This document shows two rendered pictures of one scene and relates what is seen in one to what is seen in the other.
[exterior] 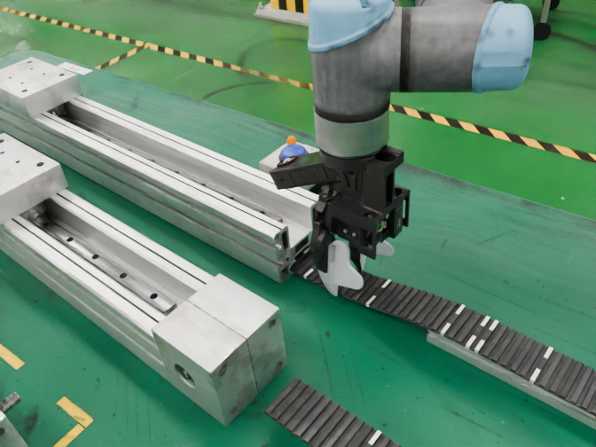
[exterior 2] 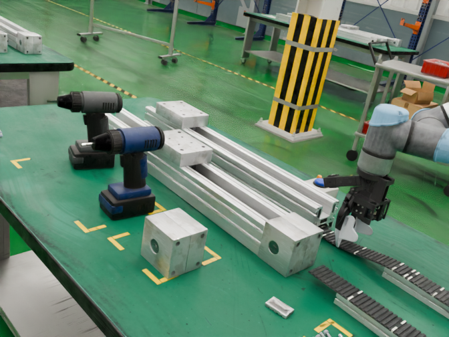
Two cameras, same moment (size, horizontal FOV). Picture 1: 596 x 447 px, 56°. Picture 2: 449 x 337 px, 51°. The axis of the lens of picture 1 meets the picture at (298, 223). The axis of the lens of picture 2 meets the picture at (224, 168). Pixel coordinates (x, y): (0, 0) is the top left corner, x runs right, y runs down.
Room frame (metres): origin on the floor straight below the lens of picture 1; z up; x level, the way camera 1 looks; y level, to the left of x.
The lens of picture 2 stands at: (-0.54, 0.25, 1.37)
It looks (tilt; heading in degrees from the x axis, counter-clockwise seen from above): 23 degrees down; 2
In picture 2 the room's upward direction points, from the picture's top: 11 degrees clockwise
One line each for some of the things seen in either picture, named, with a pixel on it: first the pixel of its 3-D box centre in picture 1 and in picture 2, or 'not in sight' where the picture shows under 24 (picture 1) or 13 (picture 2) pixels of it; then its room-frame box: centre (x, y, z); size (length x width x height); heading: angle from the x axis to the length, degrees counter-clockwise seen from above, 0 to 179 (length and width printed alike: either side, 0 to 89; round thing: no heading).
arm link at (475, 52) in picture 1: (460, 42); (430, 140); (0.50, -0.17, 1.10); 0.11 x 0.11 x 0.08; 78
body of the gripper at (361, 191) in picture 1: (359, 192); (367, 194); (0.50, -0.07, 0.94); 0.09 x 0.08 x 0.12; 47
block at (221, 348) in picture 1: (231, 340); (293, 242); (0.40, 0.09, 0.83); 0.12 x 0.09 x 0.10; 137
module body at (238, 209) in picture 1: (121, 152); (225, 158); (0.83, 0.29, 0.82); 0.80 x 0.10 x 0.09; 47
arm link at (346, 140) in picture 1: (353, 123); (375, 162); (0.50, -0.07, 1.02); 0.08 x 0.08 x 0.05
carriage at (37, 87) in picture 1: (34, 92); (181, 117); (1.01, 0.47, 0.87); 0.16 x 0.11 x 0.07; 47
